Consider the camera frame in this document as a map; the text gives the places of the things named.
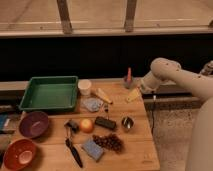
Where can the crumpled grey cloth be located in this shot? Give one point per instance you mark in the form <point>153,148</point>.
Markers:
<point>92,104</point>

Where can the blue sponge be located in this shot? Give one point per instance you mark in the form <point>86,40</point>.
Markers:
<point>93,150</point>

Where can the green plastic tray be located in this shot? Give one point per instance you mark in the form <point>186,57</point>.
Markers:
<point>53,93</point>

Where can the red bowl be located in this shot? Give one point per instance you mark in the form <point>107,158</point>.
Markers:
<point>19,154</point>

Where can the wooden-handled brush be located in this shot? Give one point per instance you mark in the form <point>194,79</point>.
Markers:
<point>102,95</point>

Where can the white paper cup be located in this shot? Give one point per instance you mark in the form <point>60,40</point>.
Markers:
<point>84,86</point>

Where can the small metal cup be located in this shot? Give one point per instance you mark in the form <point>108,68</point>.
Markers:
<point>127,123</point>

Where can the small dark toy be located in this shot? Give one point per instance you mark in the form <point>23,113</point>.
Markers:
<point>73,125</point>

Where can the black eraser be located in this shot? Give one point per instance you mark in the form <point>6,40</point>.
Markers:
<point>106,123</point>

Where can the blue box at edge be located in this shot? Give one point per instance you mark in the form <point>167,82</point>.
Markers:
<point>4,122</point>

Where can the bunch of dark grapes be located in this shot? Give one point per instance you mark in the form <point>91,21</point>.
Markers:
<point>110,142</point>

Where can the small metal fork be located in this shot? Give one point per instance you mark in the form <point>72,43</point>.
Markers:
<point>106,109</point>

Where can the purple bowl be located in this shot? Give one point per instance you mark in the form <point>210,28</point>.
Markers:
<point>34,124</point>

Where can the black knife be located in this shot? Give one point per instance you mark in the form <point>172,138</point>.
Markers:
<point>74,152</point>

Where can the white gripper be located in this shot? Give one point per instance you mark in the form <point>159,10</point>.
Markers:
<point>148,84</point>

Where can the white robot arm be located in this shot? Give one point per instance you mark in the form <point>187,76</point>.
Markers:
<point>200,153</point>

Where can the orange fruit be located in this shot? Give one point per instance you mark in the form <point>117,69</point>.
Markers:
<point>86,125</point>

